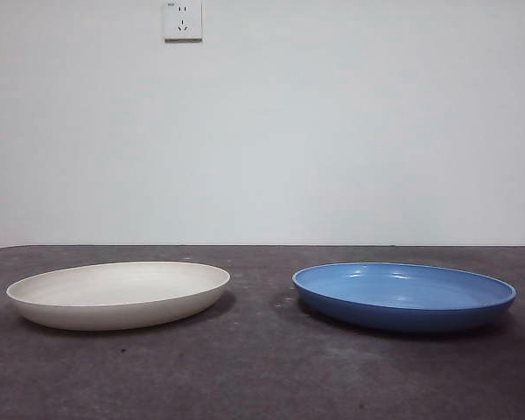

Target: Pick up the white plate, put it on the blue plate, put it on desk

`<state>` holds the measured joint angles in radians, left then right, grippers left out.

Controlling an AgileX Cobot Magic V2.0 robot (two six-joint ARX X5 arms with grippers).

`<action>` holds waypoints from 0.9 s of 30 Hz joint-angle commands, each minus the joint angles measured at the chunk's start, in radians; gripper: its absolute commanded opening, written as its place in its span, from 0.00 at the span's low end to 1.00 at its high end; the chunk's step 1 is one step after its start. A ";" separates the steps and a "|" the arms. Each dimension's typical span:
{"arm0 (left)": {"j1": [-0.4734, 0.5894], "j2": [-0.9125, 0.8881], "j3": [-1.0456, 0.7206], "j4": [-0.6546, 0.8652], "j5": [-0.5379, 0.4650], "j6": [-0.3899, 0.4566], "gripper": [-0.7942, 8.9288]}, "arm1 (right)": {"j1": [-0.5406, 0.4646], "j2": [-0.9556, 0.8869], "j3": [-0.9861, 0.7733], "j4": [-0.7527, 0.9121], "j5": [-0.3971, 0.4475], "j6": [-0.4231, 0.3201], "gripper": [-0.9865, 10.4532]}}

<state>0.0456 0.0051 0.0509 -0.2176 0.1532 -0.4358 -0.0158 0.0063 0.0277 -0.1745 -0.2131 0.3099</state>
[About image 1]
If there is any blue round plate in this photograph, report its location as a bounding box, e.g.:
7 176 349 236
291 262 518 333

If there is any white round plate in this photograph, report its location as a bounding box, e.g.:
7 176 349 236
4 261 232 332

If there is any white wall socket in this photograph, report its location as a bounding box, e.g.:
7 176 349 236
164 0 204 44

